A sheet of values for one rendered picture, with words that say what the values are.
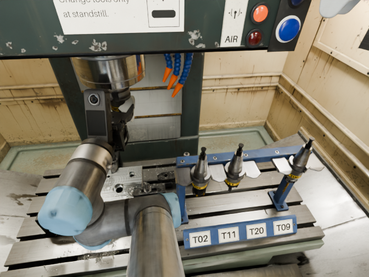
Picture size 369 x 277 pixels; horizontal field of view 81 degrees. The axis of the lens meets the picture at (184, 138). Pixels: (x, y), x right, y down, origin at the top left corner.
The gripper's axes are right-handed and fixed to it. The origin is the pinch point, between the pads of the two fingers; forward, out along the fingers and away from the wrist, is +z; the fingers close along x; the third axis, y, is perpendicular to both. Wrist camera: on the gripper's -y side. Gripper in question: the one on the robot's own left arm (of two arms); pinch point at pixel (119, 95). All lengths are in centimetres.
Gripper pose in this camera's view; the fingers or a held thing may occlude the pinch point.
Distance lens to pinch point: 61.8
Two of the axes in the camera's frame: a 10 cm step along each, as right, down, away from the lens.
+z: 0.5, -6.7, 7.4
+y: -0.1, 7.4, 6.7
